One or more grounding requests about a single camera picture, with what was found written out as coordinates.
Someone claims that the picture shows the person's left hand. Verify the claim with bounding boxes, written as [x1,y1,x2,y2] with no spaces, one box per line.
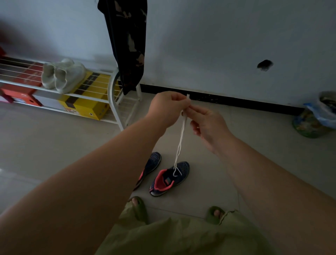
[146,91,191,132]

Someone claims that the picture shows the person's right hand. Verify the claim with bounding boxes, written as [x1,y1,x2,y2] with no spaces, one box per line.
[183,104,236,156]

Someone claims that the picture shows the white shoelace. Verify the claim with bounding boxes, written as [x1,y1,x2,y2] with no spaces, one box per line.
[172,94,190,177]

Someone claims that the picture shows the blue knit sneaker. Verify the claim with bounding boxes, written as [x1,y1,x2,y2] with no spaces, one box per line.
[133,152,162,192]
[149,161,190,198]

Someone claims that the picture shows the person's right forearm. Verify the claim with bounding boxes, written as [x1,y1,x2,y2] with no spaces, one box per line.
[218,135,336,255]

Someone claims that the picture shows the person's left forearm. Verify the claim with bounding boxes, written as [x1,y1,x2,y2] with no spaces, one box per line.
[0,115,168,255]

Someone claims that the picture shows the black baseboard strip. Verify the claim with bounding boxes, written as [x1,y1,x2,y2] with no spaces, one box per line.
[136,83,305,116]

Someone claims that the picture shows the white metal shoe rack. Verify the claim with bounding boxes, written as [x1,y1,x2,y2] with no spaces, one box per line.
[0,54,143,131]

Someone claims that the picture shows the yellow shoe box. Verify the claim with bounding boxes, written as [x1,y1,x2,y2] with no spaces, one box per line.
[57,70,122,121]

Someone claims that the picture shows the black hanging garment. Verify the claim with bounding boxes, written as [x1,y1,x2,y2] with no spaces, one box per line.
[97,0,148,96]

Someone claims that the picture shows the green foam slipper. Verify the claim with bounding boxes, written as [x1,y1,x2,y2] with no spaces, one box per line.
[128,196,148,224]
[204,206,226,225]

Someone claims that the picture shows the white shoe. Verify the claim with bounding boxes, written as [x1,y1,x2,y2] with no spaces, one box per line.
[54,62,86,95]
[41,58,75,90]

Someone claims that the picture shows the olive green shorts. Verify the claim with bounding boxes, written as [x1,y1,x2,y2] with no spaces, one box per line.
[94,202,276,255]

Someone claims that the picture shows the blue plastic bag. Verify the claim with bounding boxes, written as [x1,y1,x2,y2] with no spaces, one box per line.
[304,101,336,130]

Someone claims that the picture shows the grey shoe box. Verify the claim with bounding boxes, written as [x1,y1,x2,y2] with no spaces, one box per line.
[32,89,66,111]

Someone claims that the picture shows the round trash bin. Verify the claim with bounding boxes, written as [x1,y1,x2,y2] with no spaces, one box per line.
[317,91,336,116]

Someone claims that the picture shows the red shoe box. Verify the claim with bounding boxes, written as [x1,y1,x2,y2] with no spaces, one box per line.
[0,62,44,107]

